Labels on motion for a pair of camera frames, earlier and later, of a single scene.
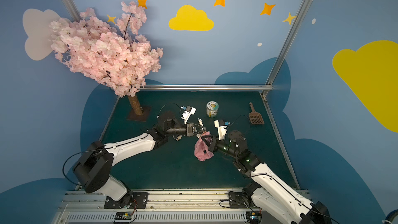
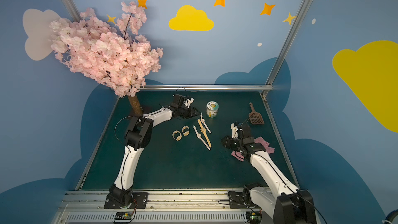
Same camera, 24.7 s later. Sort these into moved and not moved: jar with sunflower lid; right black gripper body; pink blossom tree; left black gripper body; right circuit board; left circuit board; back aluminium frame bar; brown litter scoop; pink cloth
Moved: right black gripper body; left black gripper body; pink cloth
Not moved: pink blossom tree; left circuit board; brown litter scoop; right circuit board; back aluminium frame bar; jar with sunflower lid
